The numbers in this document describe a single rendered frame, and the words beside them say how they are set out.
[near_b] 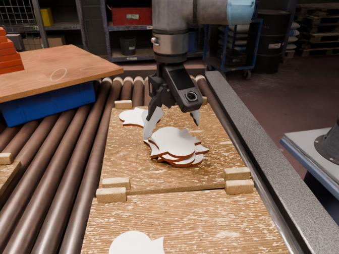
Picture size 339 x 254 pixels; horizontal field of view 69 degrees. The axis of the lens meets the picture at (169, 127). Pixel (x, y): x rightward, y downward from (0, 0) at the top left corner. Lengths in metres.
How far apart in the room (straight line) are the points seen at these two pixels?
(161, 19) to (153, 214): 0.38
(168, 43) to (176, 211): 0.33
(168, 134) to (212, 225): 0.26
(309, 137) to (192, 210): 0.52
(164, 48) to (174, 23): 0.05
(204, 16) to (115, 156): 0.39
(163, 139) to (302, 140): 0.46
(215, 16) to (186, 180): 0.34
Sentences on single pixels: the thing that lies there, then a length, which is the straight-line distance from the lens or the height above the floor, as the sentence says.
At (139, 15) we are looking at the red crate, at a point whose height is 0.79.
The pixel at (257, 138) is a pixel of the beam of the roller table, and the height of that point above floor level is 0.91.
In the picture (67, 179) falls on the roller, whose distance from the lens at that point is 0.64.
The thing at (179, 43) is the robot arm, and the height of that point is 1.22.
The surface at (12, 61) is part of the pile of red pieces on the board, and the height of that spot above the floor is 1.08.
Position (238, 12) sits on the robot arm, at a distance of 0.50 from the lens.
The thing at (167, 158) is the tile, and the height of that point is 0.97.
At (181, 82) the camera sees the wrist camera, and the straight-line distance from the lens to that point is 0.51.
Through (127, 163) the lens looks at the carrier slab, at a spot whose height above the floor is 0.94.
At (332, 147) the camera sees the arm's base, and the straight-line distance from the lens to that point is 0.83.
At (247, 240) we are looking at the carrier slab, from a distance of 0.49.
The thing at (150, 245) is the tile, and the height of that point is 0.95.
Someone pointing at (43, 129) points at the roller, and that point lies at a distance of 0.88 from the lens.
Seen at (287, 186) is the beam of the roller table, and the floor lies 0.91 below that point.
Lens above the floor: 1.33
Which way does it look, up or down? 31 degrees down
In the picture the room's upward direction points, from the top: straight up
